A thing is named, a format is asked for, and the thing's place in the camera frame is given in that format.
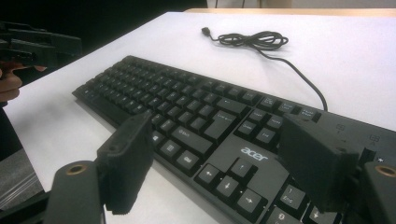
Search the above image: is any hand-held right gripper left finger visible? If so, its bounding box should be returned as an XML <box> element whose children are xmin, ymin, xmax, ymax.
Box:
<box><xmin>95</xmin><ymin>111</ymin><xmax>155</xmax><ymax>217</ymax></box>

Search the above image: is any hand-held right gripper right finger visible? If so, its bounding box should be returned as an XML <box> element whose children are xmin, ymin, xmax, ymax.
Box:
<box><xmin>276</xmin><ymin>112</ymin><xmax>361</xmax><ymax>213</ymax></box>

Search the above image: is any black computer keyboard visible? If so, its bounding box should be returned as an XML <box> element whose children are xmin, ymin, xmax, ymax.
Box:
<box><xmin>72</xmin><ymin>55</ymin><xmax>396</xmax><ymax>224</ymax></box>

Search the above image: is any white table cover board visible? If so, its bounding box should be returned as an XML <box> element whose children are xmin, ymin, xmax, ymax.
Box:
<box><xmin>3</xmin><ymin>11</ymin><xmax>396</xmax><ymax>224</ymax></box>

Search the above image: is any aluminium floor rail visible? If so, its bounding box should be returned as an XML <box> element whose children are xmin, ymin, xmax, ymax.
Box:
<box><xmin>0</xmin><ymin>169</ymin><xmax>44</xmax><ymax>212</ymax></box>

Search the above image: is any black keyboard cable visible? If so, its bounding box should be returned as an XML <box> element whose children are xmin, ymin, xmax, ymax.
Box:
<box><xmin>201</xmin><ymin>26</ymin><xmax>329</xmax><ymax>112</ymax></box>

